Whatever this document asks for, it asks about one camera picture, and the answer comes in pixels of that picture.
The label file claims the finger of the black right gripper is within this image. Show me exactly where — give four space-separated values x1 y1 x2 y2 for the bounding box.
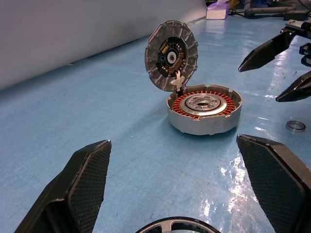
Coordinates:
275 70 311 103
238 30 296 73

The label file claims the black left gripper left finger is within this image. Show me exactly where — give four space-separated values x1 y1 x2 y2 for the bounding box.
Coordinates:
14 139 112 233

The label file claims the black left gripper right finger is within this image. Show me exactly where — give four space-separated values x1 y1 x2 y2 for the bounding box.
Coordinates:
236 133 311 233

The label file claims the silver motor rotor wheel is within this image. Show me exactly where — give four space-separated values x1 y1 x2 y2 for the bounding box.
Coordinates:
135 216 222 233

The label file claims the silver motor stator housing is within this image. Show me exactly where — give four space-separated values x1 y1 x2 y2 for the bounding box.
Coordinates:
166 83 243 135

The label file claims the grey finned rotor cover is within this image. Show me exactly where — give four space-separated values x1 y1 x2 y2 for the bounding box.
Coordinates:
144 20 199 93

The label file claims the purple and white tissue box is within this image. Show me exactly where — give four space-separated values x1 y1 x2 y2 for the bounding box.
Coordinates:
206 0 230 20

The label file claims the blue plastic table cover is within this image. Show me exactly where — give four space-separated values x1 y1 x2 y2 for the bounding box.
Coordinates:
0 14 311 233

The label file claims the white backdrop sheet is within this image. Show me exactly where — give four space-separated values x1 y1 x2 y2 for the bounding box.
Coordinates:
0 0 207 92

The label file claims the dark grey tool handle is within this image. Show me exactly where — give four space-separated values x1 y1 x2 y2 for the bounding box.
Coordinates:
244 6 296 18

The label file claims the small silver bearing ring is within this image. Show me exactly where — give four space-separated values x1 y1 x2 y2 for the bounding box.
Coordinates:
285 120 307 133

